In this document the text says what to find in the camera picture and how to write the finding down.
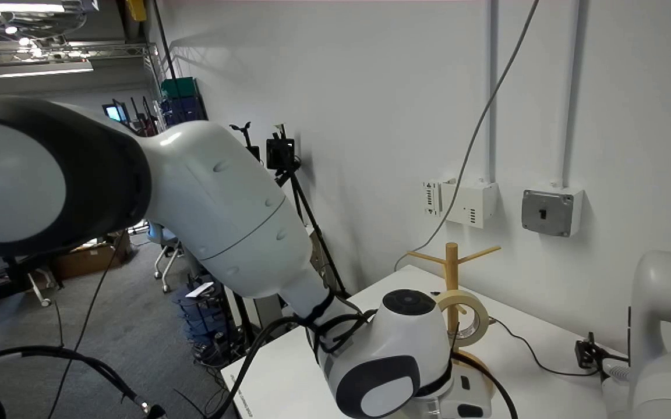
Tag white second robot arm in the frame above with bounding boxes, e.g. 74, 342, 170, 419
603, 250, 671, 419

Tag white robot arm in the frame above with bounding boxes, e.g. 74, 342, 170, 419
0, 96, 453, 419

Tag beige masking tape roll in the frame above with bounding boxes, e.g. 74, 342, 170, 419
439, 291, 489, 346

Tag wooden peg stand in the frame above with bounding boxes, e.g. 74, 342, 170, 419
407, 239, 503, 357

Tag blue storage bins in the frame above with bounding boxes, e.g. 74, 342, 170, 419
158, 77, 208, 126

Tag small white wall box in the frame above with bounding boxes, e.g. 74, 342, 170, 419
425, 182, 442, 213

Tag white wall outlet box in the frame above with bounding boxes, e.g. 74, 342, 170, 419
442, 178, 499, 227

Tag gray hanging wall cable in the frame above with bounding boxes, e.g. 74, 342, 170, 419
391, 0, 543, 274

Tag gray wall junction box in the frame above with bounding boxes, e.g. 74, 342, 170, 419
523, 187, 583, 238

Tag black cable on table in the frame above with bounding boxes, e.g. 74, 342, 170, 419
487, 314, 633, 381

